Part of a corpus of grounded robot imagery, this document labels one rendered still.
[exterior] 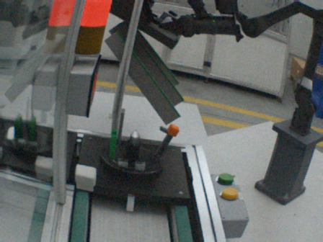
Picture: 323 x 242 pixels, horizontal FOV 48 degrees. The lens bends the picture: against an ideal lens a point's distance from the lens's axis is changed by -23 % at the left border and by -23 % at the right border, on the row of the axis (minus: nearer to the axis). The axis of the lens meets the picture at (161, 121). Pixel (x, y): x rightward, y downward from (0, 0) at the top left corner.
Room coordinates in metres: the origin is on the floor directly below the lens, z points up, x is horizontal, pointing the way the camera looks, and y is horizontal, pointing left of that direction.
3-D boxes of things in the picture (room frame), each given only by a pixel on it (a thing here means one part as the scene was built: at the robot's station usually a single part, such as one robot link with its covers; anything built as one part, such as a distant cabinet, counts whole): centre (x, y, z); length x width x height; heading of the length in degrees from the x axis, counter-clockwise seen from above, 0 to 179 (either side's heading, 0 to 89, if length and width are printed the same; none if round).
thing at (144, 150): (0.88, 0.05, 0.98); 0.14 x 0.14 x 0.02
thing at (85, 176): (0.77, 0.13, 0.97); 0.05 x 0.05 x 0.04; 7
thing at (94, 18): (0.67, 0.14, 1.33); 0.05 x 0.05 x 0.05
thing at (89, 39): (0.67, 0.14, 1.28); 0.05 x 0.05 x 0.05
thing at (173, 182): (0.88, 0.05, 0.96); 0.24 x 0.24 x 0.02; 7
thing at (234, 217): (0.82, -0.18, 0.93); 0.21 x 0.07 x 0.06; 7
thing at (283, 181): (1.05, -0.40, 0.96); 0.15 x 0.15 x 0.20; 43
